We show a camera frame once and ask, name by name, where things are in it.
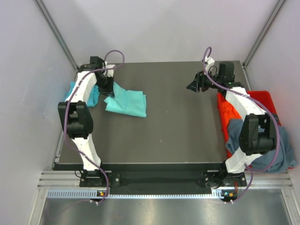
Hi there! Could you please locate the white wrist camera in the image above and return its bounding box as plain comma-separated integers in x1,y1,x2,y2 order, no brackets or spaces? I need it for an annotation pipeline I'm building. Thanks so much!
202,56,215,72
103,61,116,77

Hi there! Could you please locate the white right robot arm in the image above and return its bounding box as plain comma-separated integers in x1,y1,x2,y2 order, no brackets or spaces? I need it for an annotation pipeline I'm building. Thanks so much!
187,57,280,186

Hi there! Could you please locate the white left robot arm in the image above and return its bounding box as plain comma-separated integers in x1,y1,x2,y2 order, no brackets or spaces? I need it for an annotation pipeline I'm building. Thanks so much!
58,56,116,186

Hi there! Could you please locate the grey aluminium corner post left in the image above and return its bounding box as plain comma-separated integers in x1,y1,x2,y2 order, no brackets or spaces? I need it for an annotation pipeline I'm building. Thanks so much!
33,0,78,70

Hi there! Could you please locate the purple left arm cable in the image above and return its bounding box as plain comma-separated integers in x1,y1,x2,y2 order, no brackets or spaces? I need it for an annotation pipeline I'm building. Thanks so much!
46,50,125,211

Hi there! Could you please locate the grey-blue t-shirt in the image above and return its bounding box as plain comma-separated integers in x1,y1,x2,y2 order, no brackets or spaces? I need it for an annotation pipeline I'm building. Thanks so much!
225,119,297,173

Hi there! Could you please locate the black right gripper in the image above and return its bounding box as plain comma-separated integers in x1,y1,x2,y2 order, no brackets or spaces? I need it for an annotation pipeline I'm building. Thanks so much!
186,68,222,93

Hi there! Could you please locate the red plastic bin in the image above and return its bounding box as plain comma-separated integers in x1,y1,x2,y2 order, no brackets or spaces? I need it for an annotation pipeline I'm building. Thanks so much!
217,90,295,169

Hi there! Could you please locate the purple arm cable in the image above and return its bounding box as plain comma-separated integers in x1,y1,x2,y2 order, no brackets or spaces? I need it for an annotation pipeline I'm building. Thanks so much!
46,50,125,211
202,46,281,203

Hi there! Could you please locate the grey aluminium corner post right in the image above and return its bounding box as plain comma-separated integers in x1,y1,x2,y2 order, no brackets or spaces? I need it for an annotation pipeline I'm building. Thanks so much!
242,0,287,69

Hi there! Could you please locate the orange t-shirt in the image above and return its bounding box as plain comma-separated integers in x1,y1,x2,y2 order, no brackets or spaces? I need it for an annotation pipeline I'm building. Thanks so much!
220,101,241,127

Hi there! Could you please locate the folded blue t-shirt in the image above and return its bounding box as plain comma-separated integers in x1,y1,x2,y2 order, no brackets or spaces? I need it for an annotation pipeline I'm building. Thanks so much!
64,82,100,108

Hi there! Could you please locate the grey aluminium corner post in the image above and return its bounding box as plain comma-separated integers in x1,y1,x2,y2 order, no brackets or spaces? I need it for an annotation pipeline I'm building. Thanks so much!
242,0,287,69
33,0,78,70

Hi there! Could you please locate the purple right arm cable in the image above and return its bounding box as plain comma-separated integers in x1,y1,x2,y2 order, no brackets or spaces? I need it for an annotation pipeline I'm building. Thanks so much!
202,46,281,203

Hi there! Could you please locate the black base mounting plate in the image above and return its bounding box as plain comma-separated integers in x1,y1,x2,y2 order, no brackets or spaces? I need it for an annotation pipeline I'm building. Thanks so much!
79,163,247,194

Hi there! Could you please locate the teal t-shirt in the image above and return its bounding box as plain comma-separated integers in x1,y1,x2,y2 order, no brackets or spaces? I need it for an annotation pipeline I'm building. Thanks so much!
104,82,147,118

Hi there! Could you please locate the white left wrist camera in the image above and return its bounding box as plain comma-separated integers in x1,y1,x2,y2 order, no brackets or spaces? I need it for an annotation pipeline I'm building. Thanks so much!
103,61,116,77

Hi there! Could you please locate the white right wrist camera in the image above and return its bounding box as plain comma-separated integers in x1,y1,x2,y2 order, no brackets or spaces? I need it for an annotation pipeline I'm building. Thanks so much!
202,56,215,72

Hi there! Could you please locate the grey slotted cable duct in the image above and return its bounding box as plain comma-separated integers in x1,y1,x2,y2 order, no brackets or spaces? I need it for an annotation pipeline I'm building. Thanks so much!
47,189,234,200

